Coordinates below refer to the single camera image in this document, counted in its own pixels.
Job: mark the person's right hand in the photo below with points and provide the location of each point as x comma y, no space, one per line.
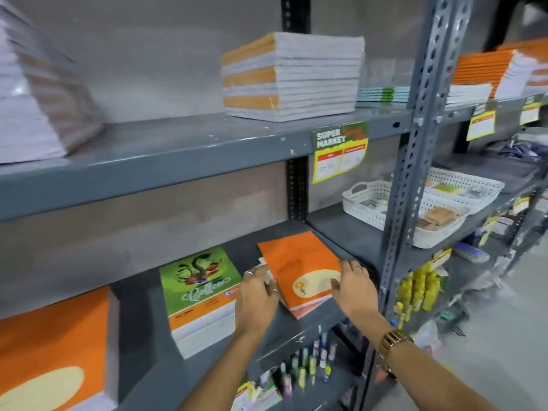
357,291

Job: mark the group of yellow bottles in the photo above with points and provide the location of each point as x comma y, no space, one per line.
428,291

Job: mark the row of pastel markers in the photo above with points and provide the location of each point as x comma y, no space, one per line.
302,372

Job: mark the grey wrapped packets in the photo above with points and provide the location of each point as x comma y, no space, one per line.
477,191

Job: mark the clear wrapped packets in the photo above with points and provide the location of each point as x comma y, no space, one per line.
376,204

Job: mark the dark grey plastic basket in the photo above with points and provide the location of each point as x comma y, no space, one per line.
492,171

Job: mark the orange-spine notebook stack shelf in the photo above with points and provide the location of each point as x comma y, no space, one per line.
317,72

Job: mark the white notebook stack shelf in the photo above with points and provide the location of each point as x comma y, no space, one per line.
38,102

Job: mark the orange notebook stack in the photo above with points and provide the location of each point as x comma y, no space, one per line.
51,338

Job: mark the blue white stapler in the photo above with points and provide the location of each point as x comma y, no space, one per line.
471,253

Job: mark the gold wristwatch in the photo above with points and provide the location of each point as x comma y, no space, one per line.
394,340

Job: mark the grey metal shelf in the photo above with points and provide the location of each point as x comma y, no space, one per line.
128,175
507,107

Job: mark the person's left forearm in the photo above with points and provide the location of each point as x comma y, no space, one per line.
222,376

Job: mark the person's right forearm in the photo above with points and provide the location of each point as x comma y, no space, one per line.
428,380

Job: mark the green yellow packet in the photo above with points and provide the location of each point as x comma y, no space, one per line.
447,188

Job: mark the clear plastic wrap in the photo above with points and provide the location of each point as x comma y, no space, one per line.
381,74

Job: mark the white plastic basket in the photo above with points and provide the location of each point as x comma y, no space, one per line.
484,201
436,239

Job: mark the green yellow price tag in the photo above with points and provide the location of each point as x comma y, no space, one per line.
242,395
338,154
530,113
480,126
442,258
521,206
486,235

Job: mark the green Coffee notebook stack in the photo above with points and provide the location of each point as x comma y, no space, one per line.
197,278

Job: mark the person's left hand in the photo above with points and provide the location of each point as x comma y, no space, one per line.
254,308

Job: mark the pile of dark navy pouches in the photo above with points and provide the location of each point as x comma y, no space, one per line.
522,149

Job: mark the brown packets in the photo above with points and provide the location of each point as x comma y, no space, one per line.
441,214

